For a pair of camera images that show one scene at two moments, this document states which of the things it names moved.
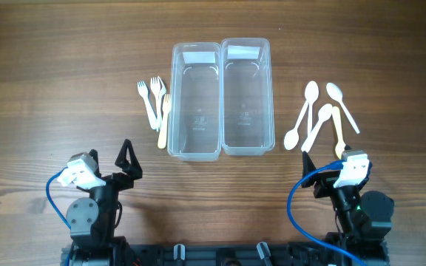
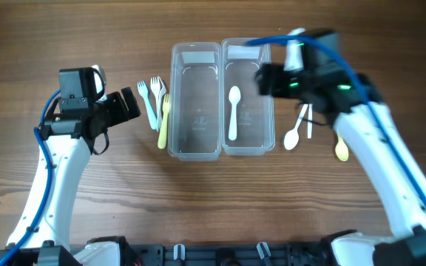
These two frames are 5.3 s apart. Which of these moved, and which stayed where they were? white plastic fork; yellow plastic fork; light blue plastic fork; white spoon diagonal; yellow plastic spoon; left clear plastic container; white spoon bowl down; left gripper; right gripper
Moved: right gripper; white spoon diagonal; left gripper
Stayed: yellow plastic spoon; white plastic fork; light blue plastic fork; white spoon bowl down; left clear plastic container; yellow plastic fork
